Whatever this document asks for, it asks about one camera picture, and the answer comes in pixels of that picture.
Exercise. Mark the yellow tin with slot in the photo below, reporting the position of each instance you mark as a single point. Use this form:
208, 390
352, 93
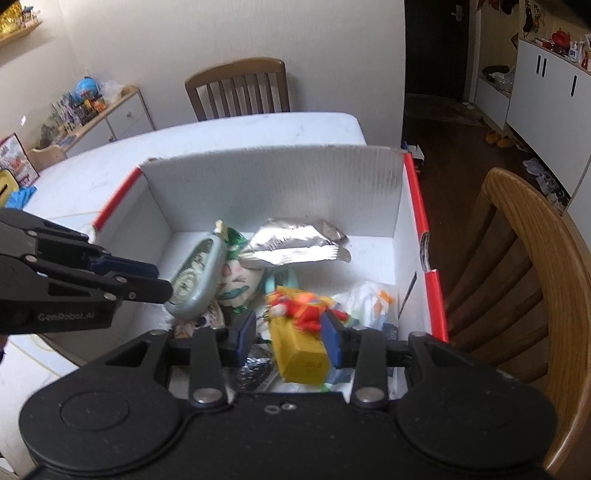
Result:
8, 187

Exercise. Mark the oak wooden chair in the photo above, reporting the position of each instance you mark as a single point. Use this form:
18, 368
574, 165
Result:
545, 258

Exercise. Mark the dark packet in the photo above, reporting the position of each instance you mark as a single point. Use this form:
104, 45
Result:
254, 374

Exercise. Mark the wooden wall shelf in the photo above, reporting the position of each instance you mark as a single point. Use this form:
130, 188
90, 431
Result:
18, 32

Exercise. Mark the red orange toy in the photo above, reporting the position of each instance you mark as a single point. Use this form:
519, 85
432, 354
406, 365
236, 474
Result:
304, 314

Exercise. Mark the dark entry door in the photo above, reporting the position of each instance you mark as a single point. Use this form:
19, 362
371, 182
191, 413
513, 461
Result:
434, 46

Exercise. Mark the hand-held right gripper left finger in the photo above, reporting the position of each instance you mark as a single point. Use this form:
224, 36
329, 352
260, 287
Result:
244, 341

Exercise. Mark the clutter of jars and toys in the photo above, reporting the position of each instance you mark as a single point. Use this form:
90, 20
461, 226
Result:
78, 115

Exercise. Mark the red cardboard shoe box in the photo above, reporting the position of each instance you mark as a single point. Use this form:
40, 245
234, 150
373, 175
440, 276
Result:
277, 184

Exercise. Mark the pair of white sneakers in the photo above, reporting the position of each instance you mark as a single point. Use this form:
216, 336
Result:
547, 182

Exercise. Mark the dark shoes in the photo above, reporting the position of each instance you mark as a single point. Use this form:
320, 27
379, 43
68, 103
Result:
496, 71

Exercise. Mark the grey-green oval case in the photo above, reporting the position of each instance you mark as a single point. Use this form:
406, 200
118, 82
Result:
196, 281

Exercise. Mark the pair of orange slippers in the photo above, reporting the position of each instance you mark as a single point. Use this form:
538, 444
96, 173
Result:
498, 138

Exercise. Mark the foil snack packet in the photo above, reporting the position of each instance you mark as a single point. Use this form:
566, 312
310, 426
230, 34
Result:
291, 242

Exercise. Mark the white plastic bag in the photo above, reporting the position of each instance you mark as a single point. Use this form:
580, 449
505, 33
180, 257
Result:
364, 300

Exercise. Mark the blue round plush toy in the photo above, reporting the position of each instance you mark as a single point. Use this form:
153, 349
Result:
85, 87

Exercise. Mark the patterned doormat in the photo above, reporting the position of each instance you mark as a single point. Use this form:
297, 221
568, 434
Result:
464, 113

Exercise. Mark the dark wooden slat chair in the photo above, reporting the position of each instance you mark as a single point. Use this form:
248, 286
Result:
235, 69

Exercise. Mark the clutter of ornaments and bottles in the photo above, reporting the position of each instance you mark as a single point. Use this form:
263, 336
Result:
563, 44

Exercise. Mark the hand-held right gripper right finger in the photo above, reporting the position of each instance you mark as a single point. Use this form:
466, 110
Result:
332, 344

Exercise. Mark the small light wood chair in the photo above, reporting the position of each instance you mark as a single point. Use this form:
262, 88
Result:
46, 157

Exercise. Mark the blue cloth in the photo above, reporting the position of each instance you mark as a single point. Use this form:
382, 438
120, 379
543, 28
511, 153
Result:
21, 197

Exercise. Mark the yellow rectangular box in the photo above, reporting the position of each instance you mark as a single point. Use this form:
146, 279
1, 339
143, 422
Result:
300, 355

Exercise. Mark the white wood wall cabinet unit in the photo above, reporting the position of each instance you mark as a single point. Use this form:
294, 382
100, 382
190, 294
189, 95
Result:
540, 101

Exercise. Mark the green plush charm with tassel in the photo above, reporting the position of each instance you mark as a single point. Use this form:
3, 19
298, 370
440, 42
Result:
240, 286

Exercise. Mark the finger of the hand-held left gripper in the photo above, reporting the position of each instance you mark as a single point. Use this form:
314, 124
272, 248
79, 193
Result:
143, 290
124, 267

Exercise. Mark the white wood side cabinet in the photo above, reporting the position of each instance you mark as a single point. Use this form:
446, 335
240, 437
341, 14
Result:
129, 117

